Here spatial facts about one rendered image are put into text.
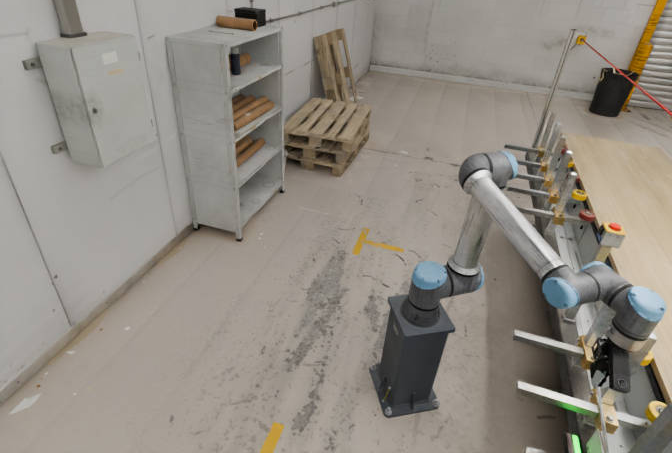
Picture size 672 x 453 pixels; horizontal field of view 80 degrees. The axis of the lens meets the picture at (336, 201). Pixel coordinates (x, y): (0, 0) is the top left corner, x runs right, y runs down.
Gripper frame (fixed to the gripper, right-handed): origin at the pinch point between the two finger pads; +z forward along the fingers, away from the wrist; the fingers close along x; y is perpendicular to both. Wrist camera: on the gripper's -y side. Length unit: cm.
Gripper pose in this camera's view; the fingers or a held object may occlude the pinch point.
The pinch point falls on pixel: (597, 387)
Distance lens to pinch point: 161.4
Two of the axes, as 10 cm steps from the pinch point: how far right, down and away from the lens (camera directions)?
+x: -9.5, -2.2, 2.4
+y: 3.2, -4.8, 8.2
